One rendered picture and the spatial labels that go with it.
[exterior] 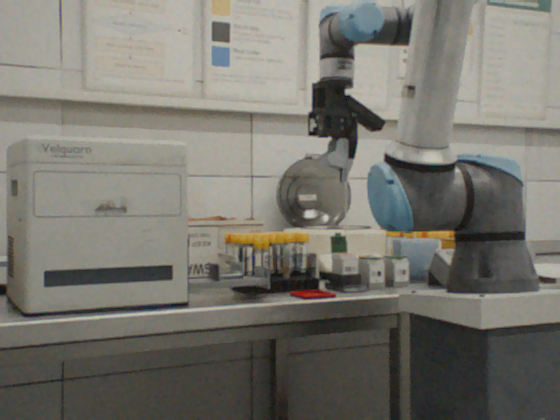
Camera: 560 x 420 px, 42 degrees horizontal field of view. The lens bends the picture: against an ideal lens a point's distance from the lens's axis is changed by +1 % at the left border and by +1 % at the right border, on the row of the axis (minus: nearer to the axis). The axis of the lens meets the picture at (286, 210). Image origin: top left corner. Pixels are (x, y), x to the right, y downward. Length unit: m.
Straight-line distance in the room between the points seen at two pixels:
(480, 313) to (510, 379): 0.13
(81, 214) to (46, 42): 0.76
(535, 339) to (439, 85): 0.43
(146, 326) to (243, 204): 0.85
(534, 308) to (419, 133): 0.32
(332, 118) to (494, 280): 0.51
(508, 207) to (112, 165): 0.67
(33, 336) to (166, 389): 0.86
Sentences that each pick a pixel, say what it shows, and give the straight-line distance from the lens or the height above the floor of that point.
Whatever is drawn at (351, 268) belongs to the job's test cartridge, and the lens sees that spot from 1.55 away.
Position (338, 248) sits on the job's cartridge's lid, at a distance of 1.59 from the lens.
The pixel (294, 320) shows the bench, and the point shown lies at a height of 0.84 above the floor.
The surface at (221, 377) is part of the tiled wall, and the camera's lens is 2.10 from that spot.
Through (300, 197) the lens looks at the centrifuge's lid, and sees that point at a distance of 2.10.
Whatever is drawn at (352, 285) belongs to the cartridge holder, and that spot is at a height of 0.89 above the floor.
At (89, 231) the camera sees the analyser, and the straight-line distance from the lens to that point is 1.29.
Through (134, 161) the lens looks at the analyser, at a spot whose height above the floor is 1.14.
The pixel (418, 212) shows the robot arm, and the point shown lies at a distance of 1.17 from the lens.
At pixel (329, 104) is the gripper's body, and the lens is 1.53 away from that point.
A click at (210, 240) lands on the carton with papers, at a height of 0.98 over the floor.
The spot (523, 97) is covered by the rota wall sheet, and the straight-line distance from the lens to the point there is 2.68.
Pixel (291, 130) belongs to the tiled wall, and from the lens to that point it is 2.14.
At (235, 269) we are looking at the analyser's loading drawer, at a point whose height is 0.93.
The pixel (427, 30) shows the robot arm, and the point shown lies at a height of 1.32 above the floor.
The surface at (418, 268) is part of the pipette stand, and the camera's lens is 1.74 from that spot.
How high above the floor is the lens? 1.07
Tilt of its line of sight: 1 degrees down
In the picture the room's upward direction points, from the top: straight up
